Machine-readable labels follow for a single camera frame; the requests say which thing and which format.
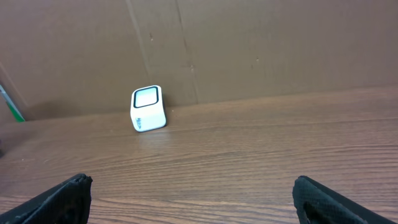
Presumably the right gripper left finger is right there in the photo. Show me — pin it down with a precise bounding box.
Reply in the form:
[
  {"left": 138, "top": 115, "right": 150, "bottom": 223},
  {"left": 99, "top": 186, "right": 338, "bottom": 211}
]
[{"left": 1, "top": 174, "right": 93, "bottom": 224}]

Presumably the white barcode scanner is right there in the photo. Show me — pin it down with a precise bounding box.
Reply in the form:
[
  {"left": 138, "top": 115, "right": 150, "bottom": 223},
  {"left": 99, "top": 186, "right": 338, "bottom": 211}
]
[{"left": 130, "top": 85, "right": 167, "bottom": 133}]

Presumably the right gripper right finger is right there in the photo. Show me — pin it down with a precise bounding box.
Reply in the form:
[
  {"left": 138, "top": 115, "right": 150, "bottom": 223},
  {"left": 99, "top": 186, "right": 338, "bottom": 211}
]
[{"left": 292, "top": 175, "right": 395, "bottom": 224}]

